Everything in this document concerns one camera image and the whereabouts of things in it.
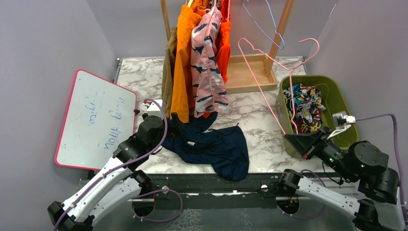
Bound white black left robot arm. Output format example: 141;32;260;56
47;115;168;231

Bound wooden clothes rack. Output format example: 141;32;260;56
160;0;297;94

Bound olive green plastic basket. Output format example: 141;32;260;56
276;75;359;158

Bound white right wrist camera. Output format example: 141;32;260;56
327;111;356;140

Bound red orange shorts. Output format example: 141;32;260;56
216;0;231;83

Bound light blue wire hanger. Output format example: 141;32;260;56
242;0;285;51

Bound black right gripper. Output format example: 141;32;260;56
284;125;357;181

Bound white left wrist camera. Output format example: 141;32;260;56
143;99;164;119

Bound pink framed whiteboard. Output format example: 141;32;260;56
54;69;137;170

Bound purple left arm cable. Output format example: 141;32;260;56
52;99;184;231

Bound navy blue shorts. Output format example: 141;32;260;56
163;112;250;181

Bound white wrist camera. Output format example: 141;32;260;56
327;111;356;140
143;99;164;119

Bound pink wire hanger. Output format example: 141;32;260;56
238;38;320;135

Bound pink shark print shorts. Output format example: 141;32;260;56
191;6;229;118

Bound tan brown shorts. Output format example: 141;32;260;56
162;26;177;112

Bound colourful comic print shorts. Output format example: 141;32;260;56
283;84;326;133

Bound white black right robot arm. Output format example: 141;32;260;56
277;126;408;231

